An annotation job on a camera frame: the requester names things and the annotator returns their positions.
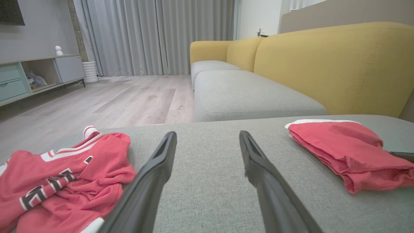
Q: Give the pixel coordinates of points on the red and white sports jersey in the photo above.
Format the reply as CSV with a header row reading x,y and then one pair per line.
x,y
64,194

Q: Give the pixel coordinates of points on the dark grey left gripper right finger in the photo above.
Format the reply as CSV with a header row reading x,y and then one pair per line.
x,y
275,200

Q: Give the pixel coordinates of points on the large grey sofa seat cushion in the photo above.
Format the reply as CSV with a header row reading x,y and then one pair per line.
x,y
245,94

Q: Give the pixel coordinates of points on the grey pleated curtain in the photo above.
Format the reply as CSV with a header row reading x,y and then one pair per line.
x,y
145,35

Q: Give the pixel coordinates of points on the short yellow sofa backrest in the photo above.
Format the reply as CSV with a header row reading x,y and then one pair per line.
x,y
242,53

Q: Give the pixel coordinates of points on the yellow sofa end backrest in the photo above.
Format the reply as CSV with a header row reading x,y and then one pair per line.
x,y
207,50

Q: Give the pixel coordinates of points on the grey and mint tv cabinet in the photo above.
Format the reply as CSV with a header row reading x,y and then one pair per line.
x,y
68,68

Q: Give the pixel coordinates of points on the small white figurine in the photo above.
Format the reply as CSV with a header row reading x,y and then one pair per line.
x,y
59,50

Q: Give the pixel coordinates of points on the white ribbed vase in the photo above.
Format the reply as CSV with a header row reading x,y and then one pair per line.
x,y
90,72

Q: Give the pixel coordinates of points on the taupe low partition panel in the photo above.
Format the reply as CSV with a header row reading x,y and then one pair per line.
x,y
349,14

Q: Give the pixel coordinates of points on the black television screen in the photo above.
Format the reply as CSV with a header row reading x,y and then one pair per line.
x,y
11,11

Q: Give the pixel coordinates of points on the long yellow sofa backrest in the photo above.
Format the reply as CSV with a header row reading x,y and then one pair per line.
x,y
339,68

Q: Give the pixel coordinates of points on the grey fabric sofa chaise seat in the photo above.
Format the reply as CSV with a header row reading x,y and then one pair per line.
x,y
210,181

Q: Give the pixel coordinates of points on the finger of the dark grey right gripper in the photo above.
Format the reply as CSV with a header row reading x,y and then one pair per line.
x,y
404,156

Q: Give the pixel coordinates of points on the small grey sofa seat cushion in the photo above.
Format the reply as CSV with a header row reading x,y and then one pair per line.
x,y
210,66

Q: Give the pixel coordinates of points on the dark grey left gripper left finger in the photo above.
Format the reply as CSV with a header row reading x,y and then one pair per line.
x,y
145,194

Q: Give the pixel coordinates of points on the small white and black object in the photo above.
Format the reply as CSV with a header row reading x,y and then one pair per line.
x,y
260,31

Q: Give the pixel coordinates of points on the grey bundle in cabinet shelf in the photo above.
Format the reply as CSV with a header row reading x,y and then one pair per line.
x,y
36,80

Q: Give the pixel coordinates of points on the plain red garment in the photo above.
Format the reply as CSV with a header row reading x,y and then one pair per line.
x,y
349,149

